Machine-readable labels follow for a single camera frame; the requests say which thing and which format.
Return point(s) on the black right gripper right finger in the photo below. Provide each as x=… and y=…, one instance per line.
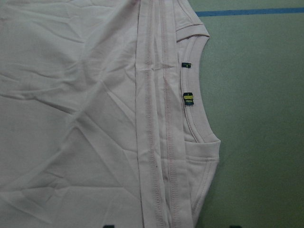
x=234, y=226

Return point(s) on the pink Snoopy t-shirt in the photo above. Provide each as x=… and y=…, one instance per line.
x=101, y=116

